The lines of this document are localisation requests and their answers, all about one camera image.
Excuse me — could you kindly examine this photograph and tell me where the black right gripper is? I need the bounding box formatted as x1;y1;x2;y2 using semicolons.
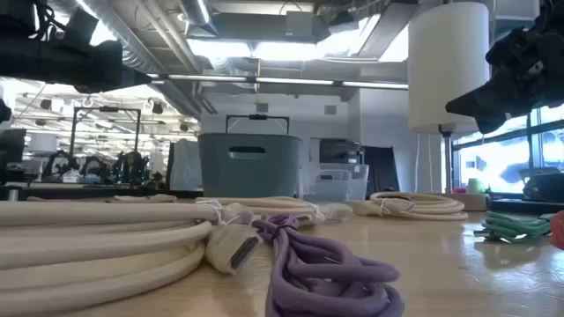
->
444;27;564;135

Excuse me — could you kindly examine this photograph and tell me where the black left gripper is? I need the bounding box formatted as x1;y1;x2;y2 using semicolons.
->
0;38;153;95

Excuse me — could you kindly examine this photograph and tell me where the green cable bundle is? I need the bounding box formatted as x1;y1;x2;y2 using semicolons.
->
473;210;557;245

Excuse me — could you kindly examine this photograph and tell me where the cream cable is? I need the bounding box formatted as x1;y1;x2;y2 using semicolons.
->
0;200;265;317
195;195;354;228
346;191;470;222

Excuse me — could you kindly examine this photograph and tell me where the purple cable bundle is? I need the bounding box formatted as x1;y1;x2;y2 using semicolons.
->
252;214;406;317

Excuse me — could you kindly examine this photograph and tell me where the white lamp with wooden base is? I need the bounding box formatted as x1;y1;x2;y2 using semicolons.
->
407;2;491;212

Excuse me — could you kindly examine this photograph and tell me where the pale green cup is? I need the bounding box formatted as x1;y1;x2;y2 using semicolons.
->
466;177;486;195

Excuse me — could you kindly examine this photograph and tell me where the black bag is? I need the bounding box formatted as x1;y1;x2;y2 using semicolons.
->
521;166;564;203

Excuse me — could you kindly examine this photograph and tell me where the small white background lamp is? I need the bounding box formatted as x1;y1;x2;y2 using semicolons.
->
26;133;58;155

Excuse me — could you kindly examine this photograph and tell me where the white standing panel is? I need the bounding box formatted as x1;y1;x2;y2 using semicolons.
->
168;139;204;192

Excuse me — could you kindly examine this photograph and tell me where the black background monitor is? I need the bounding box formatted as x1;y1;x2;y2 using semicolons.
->
0;128;26;165

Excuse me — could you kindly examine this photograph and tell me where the black hanging cloth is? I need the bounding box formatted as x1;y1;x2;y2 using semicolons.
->
361;145;400;195

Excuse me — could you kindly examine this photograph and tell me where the clear plastic bin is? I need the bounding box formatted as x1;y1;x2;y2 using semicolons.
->
303;163;370;203

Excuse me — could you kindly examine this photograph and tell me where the black background screen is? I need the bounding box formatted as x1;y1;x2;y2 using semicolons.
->
319;138;365;166

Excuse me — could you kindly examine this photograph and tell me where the long ceiling light strip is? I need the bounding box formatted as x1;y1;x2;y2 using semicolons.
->
147;73;410;91

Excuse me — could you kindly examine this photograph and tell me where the blue-grey plastic bin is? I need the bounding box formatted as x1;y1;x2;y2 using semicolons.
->
197;133;303;199

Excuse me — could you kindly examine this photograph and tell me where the black camera rig frame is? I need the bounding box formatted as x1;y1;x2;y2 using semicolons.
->
69;106;143;156
225;114;291;136

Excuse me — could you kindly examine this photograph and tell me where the corrugated silver ventilation duct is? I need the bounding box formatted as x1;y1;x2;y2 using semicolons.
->
83;0;204;76

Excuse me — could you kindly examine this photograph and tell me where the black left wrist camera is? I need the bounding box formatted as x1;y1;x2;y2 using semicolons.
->
59;7;100;45

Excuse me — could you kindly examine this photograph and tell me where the smooth silver ventilation duct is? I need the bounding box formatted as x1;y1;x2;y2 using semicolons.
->
178;0;220;37

